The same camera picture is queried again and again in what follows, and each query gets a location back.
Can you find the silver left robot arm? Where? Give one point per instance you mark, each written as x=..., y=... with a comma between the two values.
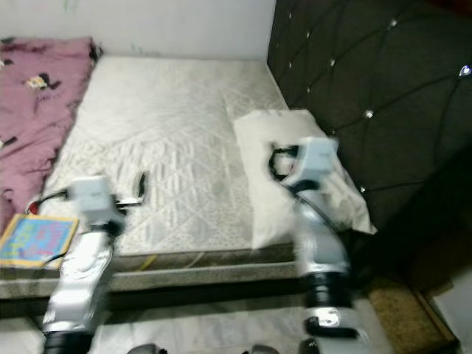
x=77, y=287

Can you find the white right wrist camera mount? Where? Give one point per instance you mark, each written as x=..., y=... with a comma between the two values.
x=316, y=157

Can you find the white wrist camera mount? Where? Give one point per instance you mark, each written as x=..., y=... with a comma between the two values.
x=316, y=157
x=92, y=198

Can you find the black tufted headboard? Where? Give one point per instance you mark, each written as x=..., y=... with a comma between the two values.
x=383, y=66

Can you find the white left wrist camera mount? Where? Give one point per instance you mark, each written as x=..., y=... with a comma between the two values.
x=92, y=198

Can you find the colourful children's book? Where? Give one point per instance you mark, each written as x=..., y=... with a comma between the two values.
x=37, y=242

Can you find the grey right robot leg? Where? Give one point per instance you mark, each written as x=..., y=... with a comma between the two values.
x=264, y=349

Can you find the white quilted mattress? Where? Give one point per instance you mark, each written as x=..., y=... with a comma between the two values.
x=169, y=118

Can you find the pink cartoon print blanket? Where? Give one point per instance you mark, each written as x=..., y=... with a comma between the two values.
x=37, y=118

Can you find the grey robot leg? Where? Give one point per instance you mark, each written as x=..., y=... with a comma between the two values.
x=264, y=349
x=146, y=349

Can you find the beige pillow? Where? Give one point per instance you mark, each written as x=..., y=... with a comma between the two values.
x=258, y=162

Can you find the grey left robot leg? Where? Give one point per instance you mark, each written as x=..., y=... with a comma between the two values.
x=146, y=349

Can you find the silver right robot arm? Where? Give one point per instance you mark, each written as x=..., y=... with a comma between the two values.
x=321, y=251

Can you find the brown floor mat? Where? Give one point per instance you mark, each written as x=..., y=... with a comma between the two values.
x=409, y=317

